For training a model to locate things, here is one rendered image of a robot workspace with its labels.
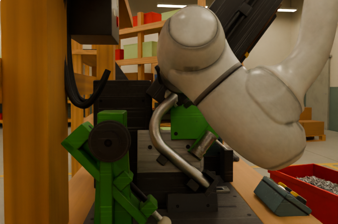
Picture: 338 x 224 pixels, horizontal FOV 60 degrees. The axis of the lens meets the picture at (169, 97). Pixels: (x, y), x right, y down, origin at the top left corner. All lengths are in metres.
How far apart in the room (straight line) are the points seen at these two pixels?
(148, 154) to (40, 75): 0.37
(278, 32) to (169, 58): 10.93
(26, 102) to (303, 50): 0.51
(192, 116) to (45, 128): 0.41
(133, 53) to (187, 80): 3.97
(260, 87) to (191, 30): 0.13
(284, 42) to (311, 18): 10.87
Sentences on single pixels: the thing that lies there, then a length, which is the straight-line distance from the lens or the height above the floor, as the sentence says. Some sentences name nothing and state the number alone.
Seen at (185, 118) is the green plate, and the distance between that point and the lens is 0.84.
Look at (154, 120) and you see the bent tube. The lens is 0.80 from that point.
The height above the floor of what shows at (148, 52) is 1.72.
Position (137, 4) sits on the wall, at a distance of 10.25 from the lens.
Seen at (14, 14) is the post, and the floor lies 1.36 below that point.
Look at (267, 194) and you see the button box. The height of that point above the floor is 0.93.
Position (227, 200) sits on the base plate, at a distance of 0.89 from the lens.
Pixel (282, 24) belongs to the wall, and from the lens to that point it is 11.46.
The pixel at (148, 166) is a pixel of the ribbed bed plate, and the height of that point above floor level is 0.99.
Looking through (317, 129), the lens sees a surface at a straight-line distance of 7.52.
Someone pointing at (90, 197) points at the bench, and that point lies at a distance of 0.98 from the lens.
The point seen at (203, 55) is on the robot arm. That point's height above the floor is 1.26.
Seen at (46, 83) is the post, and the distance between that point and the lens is 0.63.
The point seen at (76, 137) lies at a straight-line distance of 0.57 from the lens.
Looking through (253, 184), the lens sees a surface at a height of 0.90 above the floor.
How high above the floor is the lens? 1.22
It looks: 2 degrees down
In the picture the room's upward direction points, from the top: straight up
